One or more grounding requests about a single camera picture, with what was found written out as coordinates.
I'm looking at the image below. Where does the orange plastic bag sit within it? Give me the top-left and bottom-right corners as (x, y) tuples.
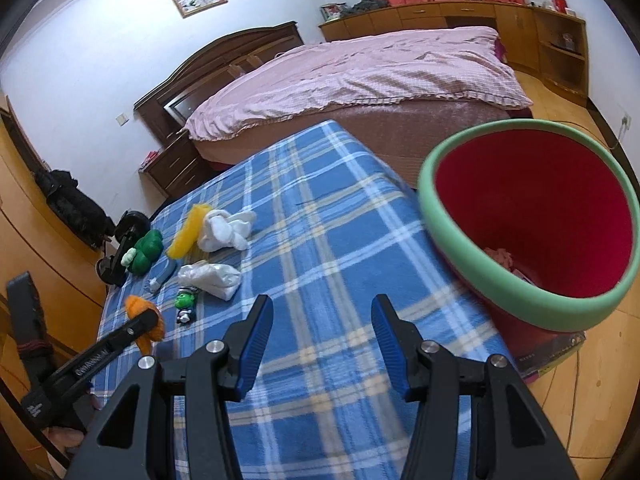
(125, 295), (165, 356)

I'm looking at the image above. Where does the light blue plastic piece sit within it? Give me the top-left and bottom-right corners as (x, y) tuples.
(146, 259), (178, 295)

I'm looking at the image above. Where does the white tissue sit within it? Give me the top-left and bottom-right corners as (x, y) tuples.
(196, 209), (257, 252)

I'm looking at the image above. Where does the cream paper ball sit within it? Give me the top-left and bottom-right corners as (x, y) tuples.
(484, 247), (534, 284)

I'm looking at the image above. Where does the person's left hand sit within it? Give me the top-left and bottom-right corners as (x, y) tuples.
(43, 393), (101, 457)

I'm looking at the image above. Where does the magazine under bin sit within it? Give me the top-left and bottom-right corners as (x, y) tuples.
(515, 332), (587, 382)

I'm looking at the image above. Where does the wooden wardrobe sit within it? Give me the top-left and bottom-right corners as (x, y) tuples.
(0, 94), (109, 480)

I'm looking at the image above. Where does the white plastic bag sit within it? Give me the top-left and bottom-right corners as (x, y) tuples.
(177, 260), (242, 301)

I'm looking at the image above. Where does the green clover toy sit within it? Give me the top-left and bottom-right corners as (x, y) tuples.
(120, 229), (164, 276)

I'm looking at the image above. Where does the black jacket hanging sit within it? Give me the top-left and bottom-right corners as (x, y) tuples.
(34, 169), (115, 249)

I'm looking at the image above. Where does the flat yellow foam net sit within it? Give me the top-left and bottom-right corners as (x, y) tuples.
(166, 204), (212, 260)

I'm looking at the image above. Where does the blue plaid table cloth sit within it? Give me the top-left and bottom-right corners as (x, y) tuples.
(92, 119), (516, 480)

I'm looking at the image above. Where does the dark wooden nightstand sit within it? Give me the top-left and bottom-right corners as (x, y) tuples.
(139, 131), (218, 200)

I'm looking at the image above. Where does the red bin green rim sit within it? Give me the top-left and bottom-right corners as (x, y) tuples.
(418, 119), (639, 356)

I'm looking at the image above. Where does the dark wooden headboard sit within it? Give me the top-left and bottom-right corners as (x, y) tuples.
(134, 21), (304, 146)

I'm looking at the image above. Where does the brown bed base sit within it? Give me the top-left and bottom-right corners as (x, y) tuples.
(194, 101), (533, 185)

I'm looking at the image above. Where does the pink bed quilt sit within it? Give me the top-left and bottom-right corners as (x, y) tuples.
(186, 26), (533, 141)

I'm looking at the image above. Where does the long wooden cabinet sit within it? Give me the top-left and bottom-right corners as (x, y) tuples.
(318, 0), (589, 108)

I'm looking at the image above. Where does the grey floor cable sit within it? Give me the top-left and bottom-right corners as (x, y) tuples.
(560, 114), (633, 151)

